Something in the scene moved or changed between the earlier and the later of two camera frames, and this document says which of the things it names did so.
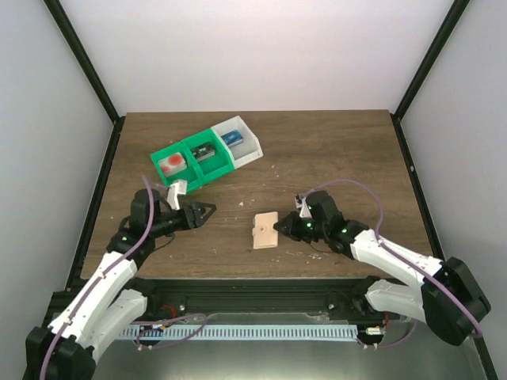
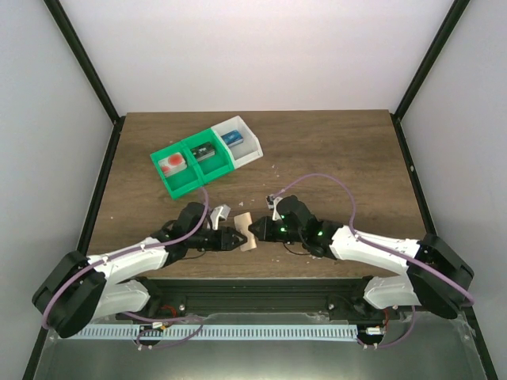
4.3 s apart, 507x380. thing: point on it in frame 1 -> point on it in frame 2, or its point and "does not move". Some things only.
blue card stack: (233, 138) does not move
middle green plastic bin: (208, 156) does not move
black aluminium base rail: (312, 295) does not move
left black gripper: (197, 221) -> (225, 241)
